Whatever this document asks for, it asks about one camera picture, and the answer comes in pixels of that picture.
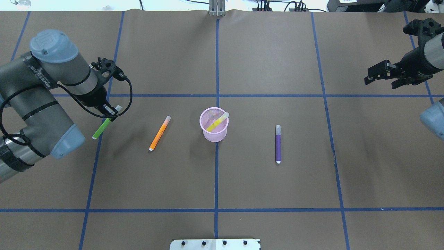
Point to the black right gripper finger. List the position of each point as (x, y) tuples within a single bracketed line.
[(381, 71), (405, 81)]

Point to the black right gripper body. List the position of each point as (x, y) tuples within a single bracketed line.
[(413, 59)]

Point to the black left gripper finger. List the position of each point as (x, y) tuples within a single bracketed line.
[(107, 113), (116, 111)]

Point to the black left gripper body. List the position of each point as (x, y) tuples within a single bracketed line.
[(94, 98)]

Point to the green marker pen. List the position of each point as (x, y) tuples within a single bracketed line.
[(101, 129)]

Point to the orange marker pen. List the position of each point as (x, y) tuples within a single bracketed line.
[(159, 134)]

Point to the pink mesh pen holder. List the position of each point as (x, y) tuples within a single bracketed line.
[(207, 117)]

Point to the yellow marker pen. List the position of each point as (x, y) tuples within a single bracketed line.
[(217, 122)]

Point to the purple marker pen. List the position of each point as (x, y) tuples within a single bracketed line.
[(278, 150)]

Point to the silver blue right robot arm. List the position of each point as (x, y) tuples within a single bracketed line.
[(388, 47)]

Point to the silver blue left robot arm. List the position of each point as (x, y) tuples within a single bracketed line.
[(53, 61)]

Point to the black device top right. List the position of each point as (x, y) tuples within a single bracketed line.
[(373, 6)]

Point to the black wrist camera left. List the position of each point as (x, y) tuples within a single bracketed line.
[(106, 69)]

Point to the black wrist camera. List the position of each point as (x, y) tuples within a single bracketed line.
[(106, 69), (424, 30)]

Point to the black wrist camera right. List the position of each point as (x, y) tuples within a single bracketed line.
[(424, 30)]

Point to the aluminium frame post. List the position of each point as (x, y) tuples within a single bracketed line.
[(217, 8)]

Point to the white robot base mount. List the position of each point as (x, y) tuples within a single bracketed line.
[(215, 244)]

